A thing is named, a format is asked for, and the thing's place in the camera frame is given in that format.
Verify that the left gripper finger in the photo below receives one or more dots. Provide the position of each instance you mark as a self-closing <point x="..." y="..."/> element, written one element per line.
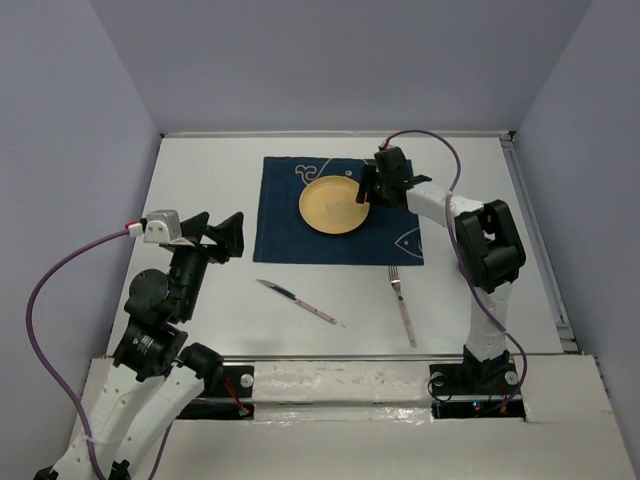
<point x="193" y="229"/>
<point x="228" y="236"/>

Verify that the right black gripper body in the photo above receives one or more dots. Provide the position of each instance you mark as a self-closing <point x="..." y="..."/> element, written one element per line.
<point x="380" y="189"/>

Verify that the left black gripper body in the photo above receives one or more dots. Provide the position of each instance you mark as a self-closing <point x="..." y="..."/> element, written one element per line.
<point x="189" y="263"/>

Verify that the yellow plate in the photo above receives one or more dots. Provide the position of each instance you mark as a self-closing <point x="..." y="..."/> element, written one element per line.
<point x="328" y="205"/>

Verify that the blue embroidered cloth placemat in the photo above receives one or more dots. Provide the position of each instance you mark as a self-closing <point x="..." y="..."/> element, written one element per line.
<point x="387" y="237"/>

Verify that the knife with pink handle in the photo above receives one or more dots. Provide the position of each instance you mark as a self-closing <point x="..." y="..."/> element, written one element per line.
<point x="291" y="297"/>

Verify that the fork with pink handle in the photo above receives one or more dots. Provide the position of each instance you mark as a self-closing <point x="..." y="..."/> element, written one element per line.
<point x="395" y="283"/>

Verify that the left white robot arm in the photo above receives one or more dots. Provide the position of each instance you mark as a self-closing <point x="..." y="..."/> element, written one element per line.
<point x="154" y="373"/>

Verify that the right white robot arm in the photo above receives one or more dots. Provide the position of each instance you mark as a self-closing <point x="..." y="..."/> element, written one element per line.
<point x="486" y="244"/>

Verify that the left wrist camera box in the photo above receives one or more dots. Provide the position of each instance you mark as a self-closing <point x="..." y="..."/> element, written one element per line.
<point x="162" y="227"/>

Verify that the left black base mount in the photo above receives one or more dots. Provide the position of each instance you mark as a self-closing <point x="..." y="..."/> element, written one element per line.
<point x="230" y="399"/>

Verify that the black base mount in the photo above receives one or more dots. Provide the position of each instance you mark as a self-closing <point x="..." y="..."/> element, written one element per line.
<point x="475" y="390"/>
<point x="230" y="399"/>

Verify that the metal table edge rail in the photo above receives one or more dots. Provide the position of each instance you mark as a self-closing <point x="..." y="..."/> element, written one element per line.
<point x="343" y="358"/>

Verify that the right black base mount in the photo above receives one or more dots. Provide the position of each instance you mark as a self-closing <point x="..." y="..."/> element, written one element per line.
<point x="475" y="390"/>

